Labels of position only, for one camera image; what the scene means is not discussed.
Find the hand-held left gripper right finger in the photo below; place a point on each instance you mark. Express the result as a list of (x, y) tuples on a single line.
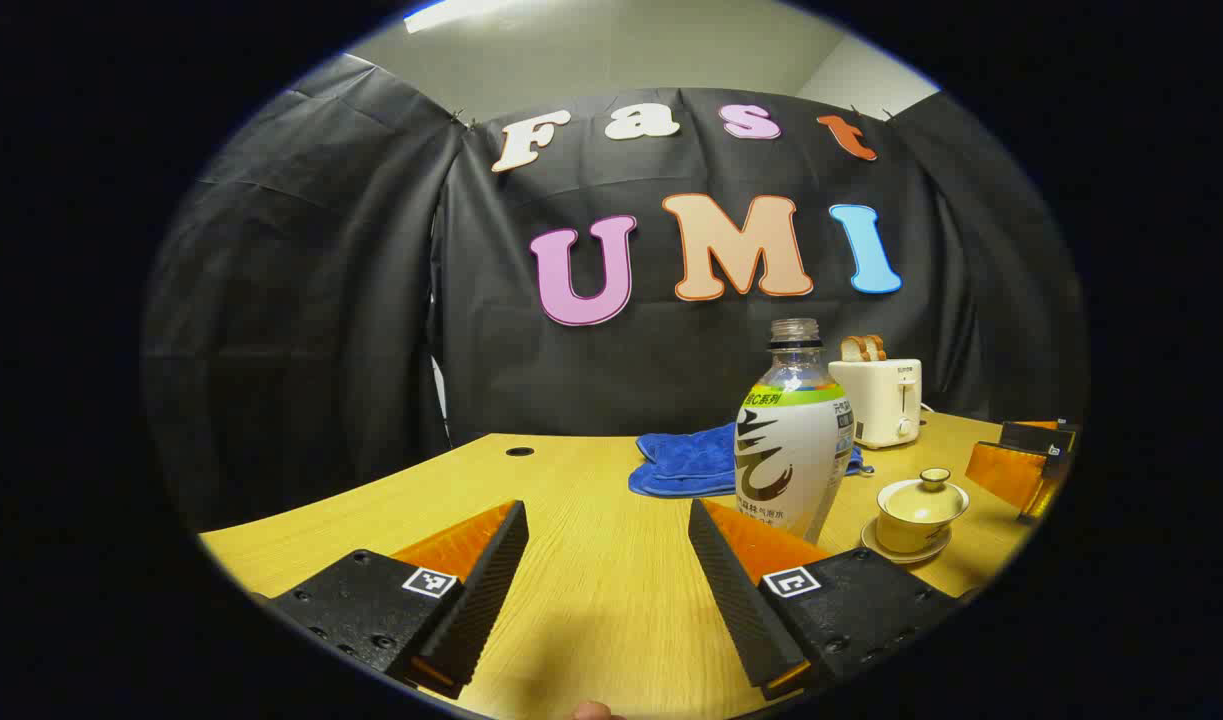
[(736, 600)]

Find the white toaster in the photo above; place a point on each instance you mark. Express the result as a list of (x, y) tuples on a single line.
[(876, 400)]

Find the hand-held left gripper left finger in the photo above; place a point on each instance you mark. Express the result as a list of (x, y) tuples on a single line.
[(486, 600)]

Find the black backdrop cloth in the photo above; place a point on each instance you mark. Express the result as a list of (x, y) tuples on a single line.
[(321, 300)]

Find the yellow saucer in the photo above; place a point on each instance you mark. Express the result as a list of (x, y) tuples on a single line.
[(886, 556)]

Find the blue towel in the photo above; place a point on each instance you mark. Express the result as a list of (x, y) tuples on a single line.
[(681, 465)]

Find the clear water bottle white label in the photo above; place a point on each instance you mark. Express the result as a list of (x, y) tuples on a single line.
[(791, 450)]

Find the yellow teacup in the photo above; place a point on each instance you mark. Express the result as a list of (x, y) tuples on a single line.
[(906, 538)]

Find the toast slice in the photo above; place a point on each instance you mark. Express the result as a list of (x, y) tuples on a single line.
[(852, 350), (876, 347)]

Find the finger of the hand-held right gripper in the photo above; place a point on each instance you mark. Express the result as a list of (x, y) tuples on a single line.
[(1036, 438), (1006, 475)]

